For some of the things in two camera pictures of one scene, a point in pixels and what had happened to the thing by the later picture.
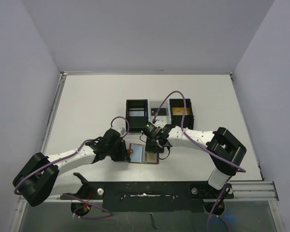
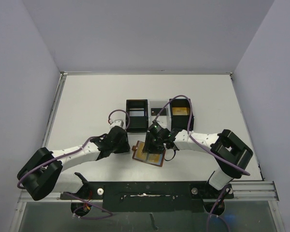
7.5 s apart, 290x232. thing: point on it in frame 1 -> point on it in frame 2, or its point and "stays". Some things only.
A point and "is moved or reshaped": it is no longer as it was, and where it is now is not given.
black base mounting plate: [152, 196] stays
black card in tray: [162, 111] stays
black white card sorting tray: [140, 112] stays
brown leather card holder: [137, 154] is moved or reshaped
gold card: [151, 157] -> [139, 154]
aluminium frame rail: [254, 191] stays
